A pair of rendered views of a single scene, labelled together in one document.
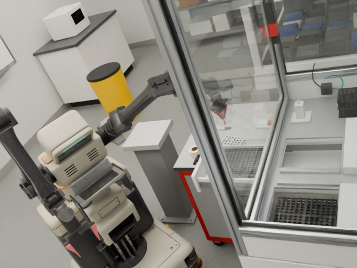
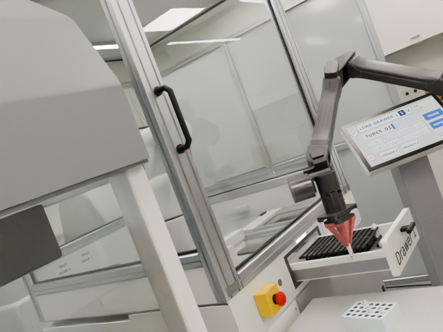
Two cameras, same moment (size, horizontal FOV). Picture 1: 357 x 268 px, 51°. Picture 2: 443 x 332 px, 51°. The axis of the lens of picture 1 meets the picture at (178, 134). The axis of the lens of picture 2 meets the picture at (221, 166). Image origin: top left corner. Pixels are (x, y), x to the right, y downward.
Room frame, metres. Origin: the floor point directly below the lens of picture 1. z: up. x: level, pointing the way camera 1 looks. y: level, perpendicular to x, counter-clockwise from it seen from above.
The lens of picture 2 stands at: (2.90, -0.44, 1.35)
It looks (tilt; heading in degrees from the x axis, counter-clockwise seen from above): 3 degrees down; 183
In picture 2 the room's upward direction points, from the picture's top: 21 degrees counter-clockwise
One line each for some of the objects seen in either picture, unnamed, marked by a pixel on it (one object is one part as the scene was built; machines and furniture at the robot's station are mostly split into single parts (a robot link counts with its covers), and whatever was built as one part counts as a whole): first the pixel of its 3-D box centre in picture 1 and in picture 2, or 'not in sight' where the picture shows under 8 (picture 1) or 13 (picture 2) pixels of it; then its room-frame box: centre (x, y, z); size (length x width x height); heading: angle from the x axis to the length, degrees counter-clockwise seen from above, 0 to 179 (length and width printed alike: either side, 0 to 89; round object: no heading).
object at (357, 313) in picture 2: not in sight; (371, 316); (1.71, -0.26, 0.78); 0.12 x 0.08 x 0.04; 43
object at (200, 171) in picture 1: (205, 164); (401, 239); (1.50, -0.07, 0.87); 0.29 x 0.02 x 0.11; 146
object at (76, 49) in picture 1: (85, 49); not in sight; (5.31, 0.77, 0.61); 1.15 x 0.72 x 1.22; 149
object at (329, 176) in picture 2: not in sight; (324, 182); (1.68, -0.25, 1.15); 0.07 x 0.06 x 0.07; 88
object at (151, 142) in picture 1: (166, 173); not in sight; (2.22, 0.20, 0.38); 0.30 x 0.30 x 0.76; 59
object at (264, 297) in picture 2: not in sight; (269, 300); (1.60, -0.50, 0.88); 0.07 x 0.05 x 0.07; 146
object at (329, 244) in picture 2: not in sight; (341, 250); (1.39, -0.23, 0.87); 0.22 x 0.18 x 0.06; 56
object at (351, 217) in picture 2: not in sight; (341, 230); (1.69, -0.26, 1.02); 0.07 x 0.07 x 0.09; 42
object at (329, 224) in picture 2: not in sight; (343, 228); (1.68, -0.25, 1.02); 0.07 x 0.07 x 0.09; 42
